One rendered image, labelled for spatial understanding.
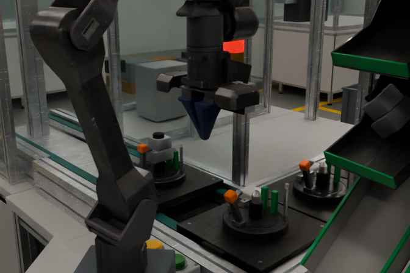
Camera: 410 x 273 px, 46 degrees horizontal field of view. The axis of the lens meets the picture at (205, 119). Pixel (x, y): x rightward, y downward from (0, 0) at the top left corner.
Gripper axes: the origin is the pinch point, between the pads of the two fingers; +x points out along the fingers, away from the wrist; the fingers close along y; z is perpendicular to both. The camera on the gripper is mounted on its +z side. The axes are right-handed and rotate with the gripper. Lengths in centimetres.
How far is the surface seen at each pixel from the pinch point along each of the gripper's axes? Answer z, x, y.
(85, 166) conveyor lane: 16, 34, 73
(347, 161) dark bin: 11.3, 4.6, -19.8
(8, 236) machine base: -4, 57, 88
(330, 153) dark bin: 12.0, 4.6, -16.4
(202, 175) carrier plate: 30, 29, 33
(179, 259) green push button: -1.3, 28.3, 5.5
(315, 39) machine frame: 126, 3, 66
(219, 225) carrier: 13.6, 28.5, 10.0
